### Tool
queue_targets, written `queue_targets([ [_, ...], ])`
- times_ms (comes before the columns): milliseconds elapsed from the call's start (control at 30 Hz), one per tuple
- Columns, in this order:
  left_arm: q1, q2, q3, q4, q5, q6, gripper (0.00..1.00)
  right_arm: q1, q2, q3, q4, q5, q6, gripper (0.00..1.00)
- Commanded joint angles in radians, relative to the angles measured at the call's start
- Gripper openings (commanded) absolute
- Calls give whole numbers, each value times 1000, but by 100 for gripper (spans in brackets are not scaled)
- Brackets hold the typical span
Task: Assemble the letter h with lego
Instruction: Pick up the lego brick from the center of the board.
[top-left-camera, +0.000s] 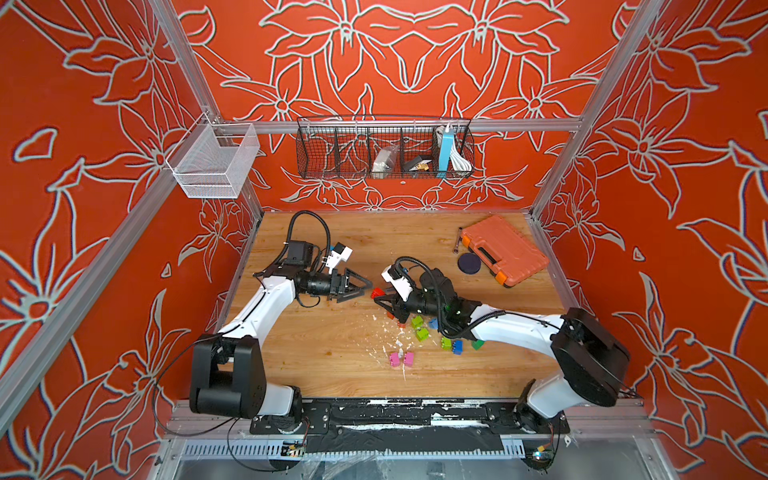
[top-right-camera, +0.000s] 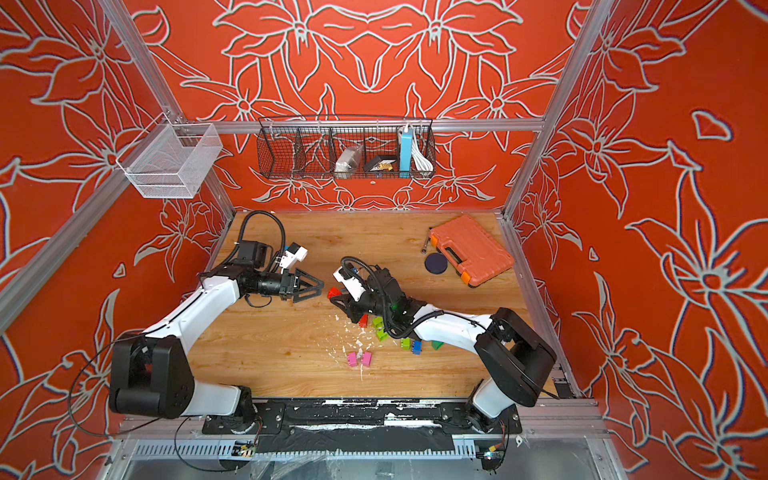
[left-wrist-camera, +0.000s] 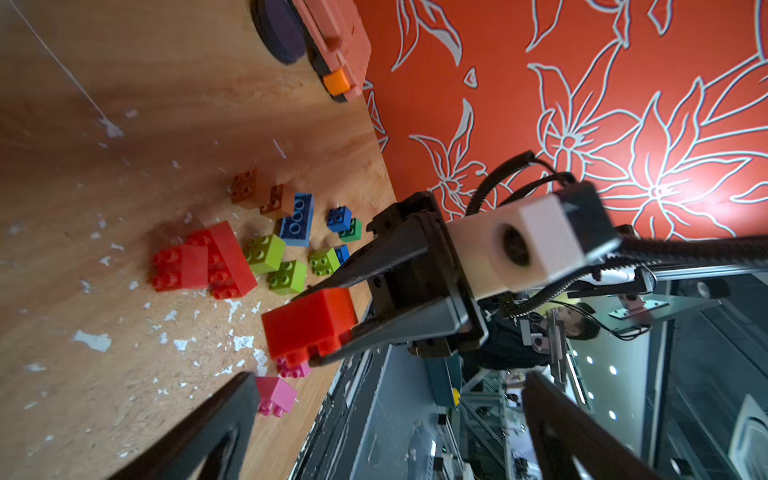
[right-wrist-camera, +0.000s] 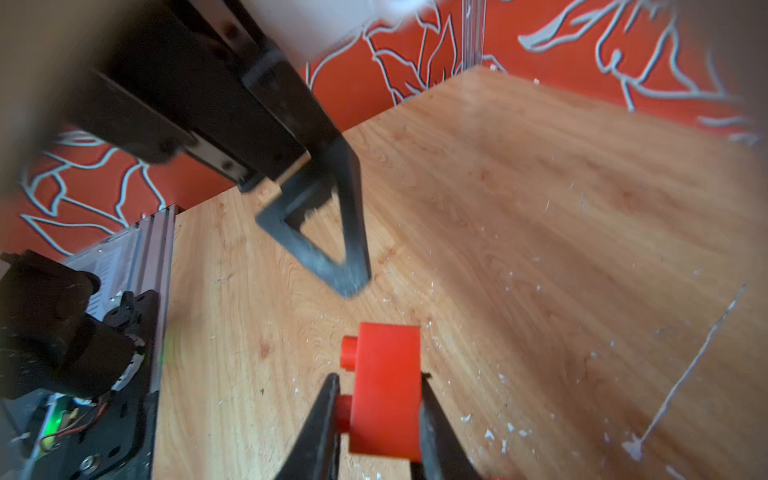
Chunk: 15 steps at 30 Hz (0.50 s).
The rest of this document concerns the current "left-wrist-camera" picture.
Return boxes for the small blue lego brick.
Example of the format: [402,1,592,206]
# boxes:
[326,206,352,233]
[334,245,350,265]

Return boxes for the long blue lego brick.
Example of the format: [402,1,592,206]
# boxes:
[279,193,314,248]

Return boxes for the pink lego brick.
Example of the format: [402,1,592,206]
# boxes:
[276,359,311,378]
[255,377,297,418]

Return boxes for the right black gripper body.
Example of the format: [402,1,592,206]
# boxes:
[367,192,488,354]

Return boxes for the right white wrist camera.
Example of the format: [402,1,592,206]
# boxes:
[447,182,621,299]

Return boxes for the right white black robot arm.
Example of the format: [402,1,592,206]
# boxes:
[288,151,767,366]

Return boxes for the lime green lego brick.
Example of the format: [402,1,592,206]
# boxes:
[244,234,286,275]
[308,247,341,277]
[267,260,308,295]

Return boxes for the brown lego brick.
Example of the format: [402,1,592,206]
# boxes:
[260,184,296,221]
[230,169,271,209]

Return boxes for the orange plastic tool case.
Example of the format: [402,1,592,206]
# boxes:
[290,0,372,102]

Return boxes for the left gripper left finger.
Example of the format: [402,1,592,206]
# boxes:
[111,372,260,479]

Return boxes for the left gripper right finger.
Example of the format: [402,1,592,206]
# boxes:
[522,372,659,480]

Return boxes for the small red lego brick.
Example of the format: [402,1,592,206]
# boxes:
[262,288,357,367]
[151,245,209,292]

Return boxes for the dark round disc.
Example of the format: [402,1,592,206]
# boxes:
[251,0,306,65]

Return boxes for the dark green lego brick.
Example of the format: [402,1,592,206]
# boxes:
[339,218,362,243]

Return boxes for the long red lego brick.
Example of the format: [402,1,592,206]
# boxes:
[185,221,258,300]

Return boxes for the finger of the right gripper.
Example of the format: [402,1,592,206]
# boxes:
[309,298,468,366]
[295,218,428,300]

